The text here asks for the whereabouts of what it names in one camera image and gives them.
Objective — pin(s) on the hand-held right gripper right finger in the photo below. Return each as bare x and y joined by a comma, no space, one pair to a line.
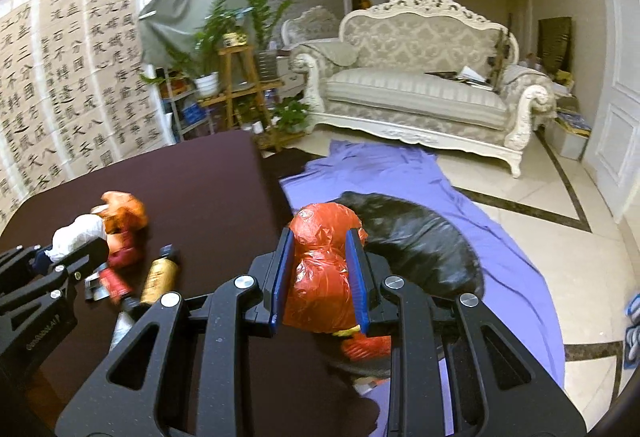
357,282

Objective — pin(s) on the books and papers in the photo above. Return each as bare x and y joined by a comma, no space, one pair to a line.
462,76

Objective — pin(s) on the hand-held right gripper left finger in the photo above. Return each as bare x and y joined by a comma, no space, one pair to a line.
281,277

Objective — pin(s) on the blue white cloth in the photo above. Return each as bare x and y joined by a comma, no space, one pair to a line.
634,327

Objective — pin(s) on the black trash bag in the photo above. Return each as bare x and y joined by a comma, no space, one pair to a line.
420,242

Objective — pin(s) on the ornate cream sofa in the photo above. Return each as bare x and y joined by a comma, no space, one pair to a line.
415,92

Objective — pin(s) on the ornate cream armchair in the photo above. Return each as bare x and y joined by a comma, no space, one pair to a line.
312,24

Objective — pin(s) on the white panelled door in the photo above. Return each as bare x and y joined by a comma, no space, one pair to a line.
620,107

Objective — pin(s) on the beige throw blanket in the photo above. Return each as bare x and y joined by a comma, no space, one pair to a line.
525,76
330,52

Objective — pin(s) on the grey storage box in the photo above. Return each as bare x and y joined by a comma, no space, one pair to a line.
567,139

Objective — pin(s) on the wooden plant stand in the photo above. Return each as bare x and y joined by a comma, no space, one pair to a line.
235,72

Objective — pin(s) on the dark framed panel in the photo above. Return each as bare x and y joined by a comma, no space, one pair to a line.
555,44

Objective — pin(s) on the orange plastic bag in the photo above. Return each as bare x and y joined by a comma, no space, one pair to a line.
125,209

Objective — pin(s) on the silver wrapper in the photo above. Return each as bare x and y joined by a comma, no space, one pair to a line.
125,324

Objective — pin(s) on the red snack packet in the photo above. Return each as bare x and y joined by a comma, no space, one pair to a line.
115,284

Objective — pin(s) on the calligraphy wall sheets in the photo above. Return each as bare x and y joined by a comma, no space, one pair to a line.
60,87

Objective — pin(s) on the purple cloth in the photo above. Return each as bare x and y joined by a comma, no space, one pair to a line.
510,277

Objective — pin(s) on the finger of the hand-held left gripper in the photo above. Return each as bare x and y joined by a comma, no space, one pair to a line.
82,257
45,289

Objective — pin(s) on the white paper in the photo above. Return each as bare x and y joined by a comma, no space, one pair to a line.
75,232

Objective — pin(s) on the small leafy floor plant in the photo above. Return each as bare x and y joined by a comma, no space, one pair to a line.
290,114

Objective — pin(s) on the plant in white pot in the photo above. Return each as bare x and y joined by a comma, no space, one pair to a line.
206,84

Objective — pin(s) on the gold bottle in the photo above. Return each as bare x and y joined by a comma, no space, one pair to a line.
159,279

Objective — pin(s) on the tall green potted plant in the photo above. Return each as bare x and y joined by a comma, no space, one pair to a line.
265,14

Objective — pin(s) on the dark red knotted bag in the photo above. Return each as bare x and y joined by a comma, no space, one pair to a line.
125,252

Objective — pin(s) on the red plastic bag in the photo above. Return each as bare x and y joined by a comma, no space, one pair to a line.
320,262

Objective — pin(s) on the fern in small pot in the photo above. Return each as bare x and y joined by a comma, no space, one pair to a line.
220,22

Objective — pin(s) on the metal storage shelf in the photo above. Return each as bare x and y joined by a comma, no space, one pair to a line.
185,114

